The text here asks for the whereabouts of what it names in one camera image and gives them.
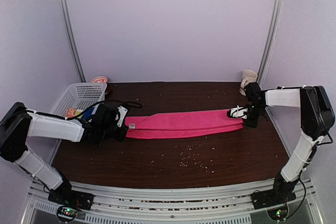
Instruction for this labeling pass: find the orange bunny towel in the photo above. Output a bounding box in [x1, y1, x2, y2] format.
[65, 108, 77, 118]

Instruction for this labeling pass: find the pink towel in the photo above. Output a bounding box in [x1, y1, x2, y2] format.
[125, 110, 243, 140]

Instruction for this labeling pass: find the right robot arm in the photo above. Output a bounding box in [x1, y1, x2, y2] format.
[243, 82, 335, 204]

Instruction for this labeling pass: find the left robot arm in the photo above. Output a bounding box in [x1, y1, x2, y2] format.
[1, 101, 129, 205]

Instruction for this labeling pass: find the blue rolled towel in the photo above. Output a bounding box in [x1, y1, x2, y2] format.
[82, 107, 94, 119]

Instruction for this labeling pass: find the beige printed mug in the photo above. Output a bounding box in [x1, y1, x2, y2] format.
[239, 70, 258, 96]

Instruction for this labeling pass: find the white plastic basket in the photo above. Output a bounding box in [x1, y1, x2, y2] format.
[51, 82, 107, 116]

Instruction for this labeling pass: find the red white bowl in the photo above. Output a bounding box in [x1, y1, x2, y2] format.
[91, 76, 108, 83]

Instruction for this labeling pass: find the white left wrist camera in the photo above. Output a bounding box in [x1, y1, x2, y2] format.
[115, 105, 128, 127]

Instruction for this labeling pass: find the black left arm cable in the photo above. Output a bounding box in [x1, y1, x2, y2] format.
[78, 99, 144, 117]

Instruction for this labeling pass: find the right aluminium post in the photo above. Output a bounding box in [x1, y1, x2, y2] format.
[257, 0, 284, 85]

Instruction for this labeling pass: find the aluminium post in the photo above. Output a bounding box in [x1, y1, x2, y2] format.
[60, 0, 86, 82]
[257, 0, 284, 85]

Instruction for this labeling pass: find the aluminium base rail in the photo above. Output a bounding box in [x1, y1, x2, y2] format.
[20, 178, 323, 224]

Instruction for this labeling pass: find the left aluminium post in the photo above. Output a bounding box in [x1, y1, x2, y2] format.
[60, 0, 86, 82]

